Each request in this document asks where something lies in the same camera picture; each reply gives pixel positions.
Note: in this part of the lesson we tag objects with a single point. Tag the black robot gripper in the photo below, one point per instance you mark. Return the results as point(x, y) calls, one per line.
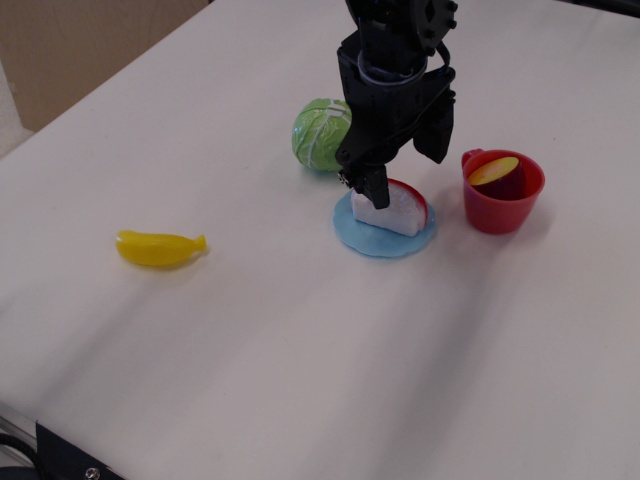
point(387, 116)

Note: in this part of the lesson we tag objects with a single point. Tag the white and red toy sushi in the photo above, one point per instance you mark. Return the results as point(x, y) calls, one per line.
point(407, 213)

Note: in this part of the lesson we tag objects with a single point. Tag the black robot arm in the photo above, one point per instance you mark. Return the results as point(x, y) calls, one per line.
point(396, 79)

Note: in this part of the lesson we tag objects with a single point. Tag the light blue toy plate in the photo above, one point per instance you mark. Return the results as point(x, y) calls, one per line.
point(376, 242)

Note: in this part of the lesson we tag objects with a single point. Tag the green toy cabbage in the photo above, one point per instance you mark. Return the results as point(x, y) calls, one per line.
point(318, 131)

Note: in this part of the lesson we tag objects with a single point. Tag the red toy cup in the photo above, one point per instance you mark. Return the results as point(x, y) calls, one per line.
point(499, 216)

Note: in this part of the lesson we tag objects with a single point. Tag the purple and yellow toy fruit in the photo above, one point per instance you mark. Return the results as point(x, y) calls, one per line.
point(501, 179)

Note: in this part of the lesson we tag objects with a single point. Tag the yellow toy banana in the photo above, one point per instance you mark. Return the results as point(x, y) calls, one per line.
point(157, 250)

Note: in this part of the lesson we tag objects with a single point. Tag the brown cardboard box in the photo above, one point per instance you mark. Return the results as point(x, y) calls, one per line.
point(54, 53)

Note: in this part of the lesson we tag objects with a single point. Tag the black corner bracket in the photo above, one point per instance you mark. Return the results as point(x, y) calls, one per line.
point(64, 460)

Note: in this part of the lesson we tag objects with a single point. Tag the aluminium table frame rail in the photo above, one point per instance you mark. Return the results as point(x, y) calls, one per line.
point(15, 424)

